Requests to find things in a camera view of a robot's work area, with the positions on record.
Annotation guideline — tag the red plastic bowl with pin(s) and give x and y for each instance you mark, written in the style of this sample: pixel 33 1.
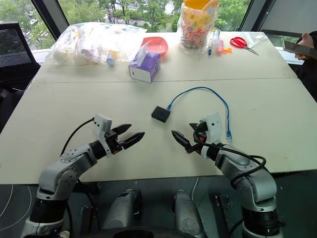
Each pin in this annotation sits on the red plastic bowl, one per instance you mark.
pixel 158 47

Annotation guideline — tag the black metal stand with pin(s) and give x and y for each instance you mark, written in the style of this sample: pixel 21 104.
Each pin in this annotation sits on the black metal stand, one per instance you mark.
pixel 224 213

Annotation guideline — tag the grey rounded robot leg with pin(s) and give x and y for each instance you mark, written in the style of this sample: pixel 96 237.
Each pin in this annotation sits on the grey rounded robot leg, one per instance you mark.
pixel 121 210
pixel 187 213

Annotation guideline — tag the dark window frame post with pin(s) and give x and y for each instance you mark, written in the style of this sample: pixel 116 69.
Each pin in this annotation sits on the dark window frame post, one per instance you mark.
pixel 248 15
pixel 52 17

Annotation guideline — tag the orange plastic container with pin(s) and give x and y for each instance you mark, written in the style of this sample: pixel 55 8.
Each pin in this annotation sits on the orange plastic container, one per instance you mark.
pixel 198 3

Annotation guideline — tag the small black box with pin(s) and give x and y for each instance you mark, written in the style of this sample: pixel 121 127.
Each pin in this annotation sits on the small black box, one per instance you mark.
pixel 161 114

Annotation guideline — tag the orange small pieces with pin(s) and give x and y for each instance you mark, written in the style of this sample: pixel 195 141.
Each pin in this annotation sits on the orange small pieces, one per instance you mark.
pixel 227 50

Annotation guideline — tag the person's dark clothing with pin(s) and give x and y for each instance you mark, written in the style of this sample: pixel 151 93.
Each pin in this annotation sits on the person's dark clothing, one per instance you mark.
pixel 309 77

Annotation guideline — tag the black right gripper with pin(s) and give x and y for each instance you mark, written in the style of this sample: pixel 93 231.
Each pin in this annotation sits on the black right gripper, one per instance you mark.
pixel 201 134

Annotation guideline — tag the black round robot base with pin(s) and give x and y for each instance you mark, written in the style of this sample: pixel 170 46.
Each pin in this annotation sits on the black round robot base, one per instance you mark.
pixel 141 233

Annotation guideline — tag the clear bag of colourful pieces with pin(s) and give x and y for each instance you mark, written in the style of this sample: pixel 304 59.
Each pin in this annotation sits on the clear bag of colourful pieces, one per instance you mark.
pixel 195 29

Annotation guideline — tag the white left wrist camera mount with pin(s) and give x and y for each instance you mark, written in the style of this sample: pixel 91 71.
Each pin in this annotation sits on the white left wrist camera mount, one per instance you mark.
pixel 101 126

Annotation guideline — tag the person's bare hand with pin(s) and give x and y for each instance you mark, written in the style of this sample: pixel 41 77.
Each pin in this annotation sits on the person's bare hand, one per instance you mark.
pixel 306 39

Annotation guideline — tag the black mesh office chair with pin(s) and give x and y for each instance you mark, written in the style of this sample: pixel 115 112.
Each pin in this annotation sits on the black mesh office chair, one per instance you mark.
pixel 15 49

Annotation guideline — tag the purple white tissue box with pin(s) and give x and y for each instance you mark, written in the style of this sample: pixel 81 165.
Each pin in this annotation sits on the purple white tissue box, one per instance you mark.
pixel 146 65

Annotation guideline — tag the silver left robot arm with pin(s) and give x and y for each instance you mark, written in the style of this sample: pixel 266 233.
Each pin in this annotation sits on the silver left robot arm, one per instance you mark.
pixel 64 173

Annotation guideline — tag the blue capped tube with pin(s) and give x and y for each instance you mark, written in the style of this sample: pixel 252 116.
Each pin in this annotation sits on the blue capped tube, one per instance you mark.
pixel 110 59

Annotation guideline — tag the pink small block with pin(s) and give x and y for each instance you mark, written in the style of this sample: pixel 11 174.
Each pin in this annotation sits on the pink small block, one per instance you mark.
pixel 219 48

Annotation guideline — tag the small clear plastic bag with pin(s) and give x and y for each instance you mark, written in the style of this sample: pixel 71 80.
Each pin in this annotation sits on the small clear plastic bag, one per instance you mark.
pixel 258 38

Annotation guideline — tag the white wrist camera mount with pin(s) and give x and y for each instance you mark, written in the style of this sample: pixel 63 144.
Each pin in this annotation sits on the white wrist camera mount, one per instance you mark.
pixel 101 126
pixel 213 129

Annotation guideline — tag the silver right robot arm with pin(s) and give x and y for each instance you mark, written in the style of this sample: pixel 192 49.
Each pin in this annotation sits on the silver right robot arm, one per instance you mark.
pixel 257 183

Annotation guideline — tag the large clear plastic bag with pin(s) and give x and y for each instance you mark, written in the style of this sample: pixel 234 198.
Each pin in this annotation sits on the large clear plastic bag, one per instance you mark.
pixel 86 44

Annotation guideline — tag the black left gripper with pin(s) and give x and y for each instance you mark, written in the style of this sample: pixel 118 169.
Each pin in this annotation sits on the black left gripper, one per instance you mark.
pixel 114 143

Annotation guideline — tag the grey roller blind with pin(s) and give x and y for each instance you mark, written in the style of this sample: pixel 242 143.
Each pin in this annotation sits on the grey roller blind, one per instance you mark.
pixel 289 15

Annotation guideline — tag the blue pen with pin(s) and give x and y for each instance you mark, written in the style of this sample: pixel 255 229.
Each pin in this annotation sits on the blue pen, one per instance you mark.
pixel 210 48

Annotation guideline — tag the grey smartphone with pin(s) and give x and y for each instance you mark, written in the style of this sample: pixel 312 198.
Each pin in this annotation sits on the grey smartphone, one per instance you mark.
pixel 297 49

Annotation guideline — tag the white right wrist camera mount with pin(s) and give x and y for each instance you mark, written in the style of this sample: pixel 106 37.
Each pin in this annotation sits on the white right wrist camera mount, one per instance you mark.
pixel 213 129

